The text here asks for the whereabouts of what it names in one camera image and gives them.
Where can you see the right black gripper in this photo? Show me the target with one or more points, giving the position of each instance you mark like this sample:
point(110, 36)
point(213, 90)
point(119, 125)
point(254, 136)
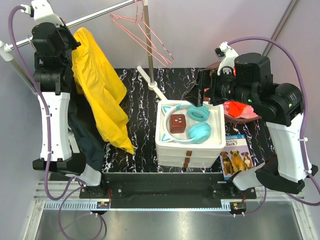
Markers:
point(206, 78)

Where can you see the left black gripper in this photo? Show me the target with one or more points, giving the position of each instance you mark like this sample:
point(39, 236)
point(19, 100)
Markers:
point(73, 42)

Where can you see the orange shorts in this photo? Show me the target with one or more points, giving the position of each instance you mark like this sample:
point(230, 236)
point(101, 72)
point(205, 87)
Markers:
point(236, 108)

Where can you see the yellow shorts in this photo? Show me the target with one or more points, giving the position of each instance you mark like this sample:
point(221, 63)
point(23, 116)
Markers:
point(96, 78)

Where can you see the pink shorts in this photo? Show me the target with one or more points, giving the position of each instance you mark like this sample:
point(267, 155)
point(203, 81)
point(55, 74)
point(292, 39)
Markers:
point(241, 110)

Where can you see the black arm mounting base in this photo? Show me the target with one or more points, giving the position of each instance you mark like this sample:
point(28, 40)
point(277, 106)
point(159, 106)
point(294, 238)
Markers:
point(162, 192)

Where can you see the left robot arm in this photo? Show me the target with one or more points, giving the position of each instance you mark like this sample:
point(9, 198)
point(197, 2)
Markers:
point(53, 74)

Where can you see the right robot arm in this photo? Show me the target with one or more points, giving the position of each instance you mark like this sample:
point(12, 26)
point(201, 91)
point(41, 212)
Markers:
point(250, 81)

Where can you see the navy blue shorts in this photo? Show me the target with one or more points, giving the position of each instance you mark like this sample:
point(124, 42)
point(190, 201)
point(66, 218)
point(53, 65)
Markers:
point(86, 142)

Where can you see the brown translucent basket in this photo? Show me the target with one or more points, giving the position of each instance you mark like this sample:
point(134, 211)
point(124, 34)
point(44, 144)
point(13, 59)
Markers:
point(246, 116)

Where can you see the brown cube charger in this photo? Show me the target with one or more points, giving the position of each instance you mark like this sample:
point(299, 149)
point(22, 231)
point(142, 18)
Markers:
point(177, 123)

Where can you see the teal cat-ear headphones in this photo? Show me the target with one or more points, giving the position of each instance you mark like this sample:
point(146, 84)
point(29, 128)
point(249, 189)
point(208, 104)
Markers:
point(197, 133)

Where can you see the metal clothes rack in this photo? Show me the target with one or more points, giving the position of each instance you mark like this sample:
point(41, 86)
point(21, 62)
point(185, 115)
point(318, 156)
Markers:
point(6, 49)

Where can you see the dog picture book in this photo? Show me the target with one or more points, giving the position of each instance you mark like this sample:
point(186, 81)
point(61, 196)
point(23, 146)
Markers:
point(235, 156)

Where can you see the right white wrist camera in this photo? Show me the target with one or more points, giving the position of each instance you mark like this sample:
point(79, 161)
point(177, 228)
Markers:
point(227, 57)

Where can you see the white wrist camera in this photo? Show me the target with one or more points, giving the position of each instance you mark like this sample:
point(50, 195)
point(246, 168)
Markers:
point(227, 57)
point(42, 12)

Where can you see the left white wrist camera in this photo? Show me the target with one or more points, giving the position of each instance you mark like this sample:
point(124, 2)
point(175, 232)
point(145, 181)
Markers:
point(42, 12)

